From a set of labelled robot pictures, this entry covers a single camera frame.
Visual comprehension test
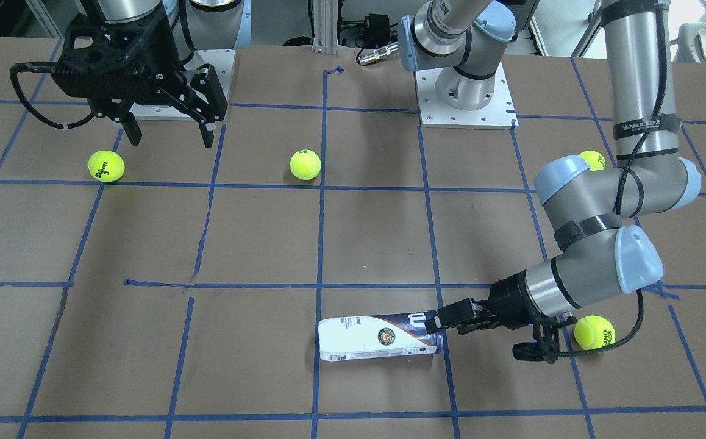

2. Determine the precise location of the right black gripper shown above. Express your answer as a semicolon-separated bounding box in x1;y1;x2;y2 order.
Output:
51;6;227;148

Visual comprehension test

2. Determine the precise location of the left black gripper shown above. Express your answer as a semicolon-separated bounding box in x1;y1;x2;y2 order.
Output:
425;271;533;335

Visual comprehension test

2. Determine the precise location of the Wilson tennis ball can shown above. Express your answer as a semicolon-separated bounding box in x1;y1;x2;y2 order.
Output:
318;310;443;362

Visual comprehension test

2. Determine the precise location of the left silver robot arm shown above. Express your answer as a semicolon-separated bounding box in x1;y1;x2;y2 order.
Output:
426;1;701;334

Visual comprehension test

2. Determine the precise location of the tennis ball near base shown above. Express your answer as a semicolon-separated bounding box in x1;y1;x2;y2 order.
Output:
87;151;126;183
289;149;322;180

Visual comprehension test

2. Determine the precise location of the tennis ball front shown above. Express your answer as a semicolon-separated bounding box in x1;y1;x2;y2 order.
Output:
573;316;616;351

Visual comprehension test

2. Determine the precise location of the tennis ball centre back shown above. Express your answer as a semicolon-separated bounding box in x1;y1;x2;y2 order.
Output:
578;150;607;171

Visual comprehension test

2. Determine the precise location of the silver metal connector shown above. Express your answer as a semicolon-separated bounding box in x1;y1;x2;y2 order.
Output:
356;42;399;66

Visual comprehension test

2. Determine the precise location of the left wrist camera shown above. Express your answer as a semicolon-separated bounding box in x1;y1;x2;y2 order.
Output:
512;312;578;364

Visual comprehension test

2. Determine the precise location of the aluminium frame post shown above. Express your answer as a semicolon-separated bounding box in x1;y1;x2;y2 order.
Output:
311;0;339;57

